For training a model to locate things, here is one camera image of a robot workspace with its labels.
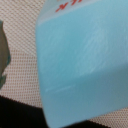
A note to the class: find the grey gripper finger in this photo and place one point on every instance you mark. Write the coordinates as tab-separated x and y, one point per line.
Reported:
5	57

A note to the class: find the light blue milk carton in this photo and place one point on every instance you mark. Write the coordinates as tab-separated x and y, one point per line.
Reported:
82	58

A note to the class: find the beige woven placemat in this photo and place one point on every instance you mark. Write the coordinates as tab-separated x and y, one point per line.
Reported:
22	84

